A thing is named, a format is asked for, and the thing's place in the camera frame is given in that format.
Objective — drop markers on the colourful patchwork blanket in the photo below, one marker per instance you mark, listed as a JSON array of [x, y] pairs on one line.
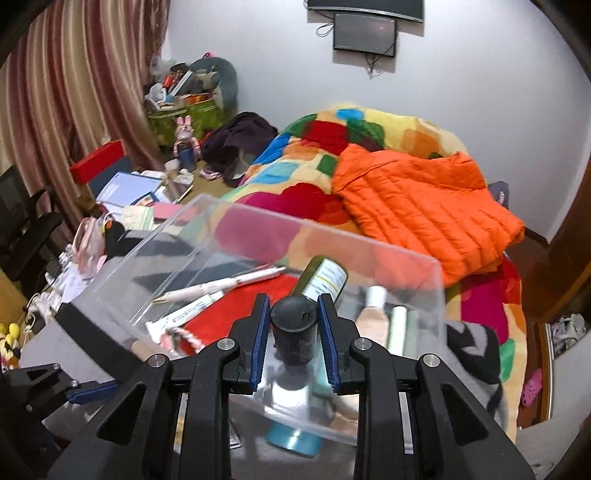
[[300, 184]]

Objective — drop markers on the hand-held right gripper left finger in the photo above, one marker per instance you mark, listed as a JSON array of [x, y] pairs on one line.
[[258, 346]]

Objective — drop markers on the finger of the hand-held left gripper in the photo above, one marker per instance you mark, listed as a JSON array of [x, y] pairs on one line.
[[92, 392]]

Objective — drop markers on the black capped dark bottle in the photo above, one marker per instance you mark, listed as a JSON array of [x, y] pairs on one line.
[[293, 318]]

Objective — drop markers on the tan cardboard tube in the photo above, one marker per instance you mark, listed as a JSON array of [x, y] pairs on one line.
[[141, 348]]

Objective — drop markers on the small wall screen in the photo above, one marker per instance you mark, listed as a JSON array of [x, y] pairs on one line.
[[364, 34]]

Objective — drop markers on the black office chair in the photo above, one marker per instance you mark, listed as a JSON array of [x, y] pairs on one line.
[[23, 221]]

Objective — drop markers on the pink clog shoe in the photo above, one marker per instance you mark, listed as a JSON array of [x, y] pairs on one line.
[[532, 387]]

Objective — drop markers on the dark clothes pile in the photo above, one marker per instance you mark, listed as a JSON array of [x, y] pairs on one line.
[[240, 138]]

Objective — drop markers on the light green tube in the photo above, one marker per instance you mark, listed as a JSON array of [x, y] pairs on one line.
[[397, 327]]

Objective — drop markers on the yellow plush toy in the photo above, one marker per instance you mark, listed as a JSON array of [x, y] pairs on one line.
[[9, 344]]

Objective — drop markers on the pink rabbit toy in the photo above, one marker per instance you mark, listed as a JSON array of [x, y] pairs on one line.
[[186, 143]]

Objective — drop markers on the green storage box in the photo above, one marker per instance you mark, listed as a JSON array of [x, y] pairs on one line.
[[203, 115]]

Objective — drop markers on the striped pink beige curtain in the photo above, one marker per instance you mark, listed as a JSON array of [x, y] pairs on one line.
[[74, 92]]

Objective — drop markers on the small teal bottle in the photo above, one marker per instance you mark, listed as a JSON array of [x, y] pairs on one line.
[[295, 441]]

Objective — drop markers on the clear plastic storage box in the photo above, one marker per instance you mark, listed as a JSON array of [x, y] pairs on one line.
[[231, 240]]

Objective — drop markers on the purple bag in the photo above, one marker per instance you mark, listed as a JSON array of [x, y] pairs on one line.
[[499, 191]]

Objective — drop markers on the white pen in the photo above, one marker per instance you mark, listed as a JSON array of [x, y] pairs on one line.
[[217, 285]]

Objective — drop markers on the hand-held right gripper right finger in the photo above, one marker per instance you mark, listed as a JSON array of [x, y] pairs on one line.
[[328, 350]]

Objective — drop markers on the black wall television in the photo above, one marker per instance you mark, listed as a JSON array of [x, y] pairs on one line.
[[364, 7]]

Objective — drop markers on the blue notebook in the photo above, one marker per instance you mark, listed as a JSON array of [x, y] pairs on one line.
[[129, 187]]

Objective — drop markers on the beige cosmetic tube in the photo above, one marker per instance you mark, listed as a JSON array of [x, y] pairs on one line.
[[371, 323]]

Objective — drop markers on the orange puffer jacket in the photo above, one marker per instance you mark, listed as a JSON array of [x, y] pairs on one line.
[[425, 212]]

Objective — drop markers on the red box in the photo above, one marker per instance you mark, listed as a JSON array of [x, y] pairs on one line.
[[97, 161]]

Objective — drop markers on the red packet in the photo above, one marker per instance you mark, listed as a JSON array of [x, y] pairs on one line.
[[231, 314]]

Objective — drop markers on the white shoes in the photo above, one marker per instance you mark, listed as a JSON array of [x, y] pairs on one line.
[[568, 332]]

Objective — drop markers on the pink bag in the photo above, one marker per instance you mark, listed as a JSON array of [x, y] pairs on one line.
[[90, 244]]

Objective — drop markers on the wooden door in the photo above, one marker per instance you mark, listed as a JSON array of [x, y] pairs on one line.
[[568, 258]]

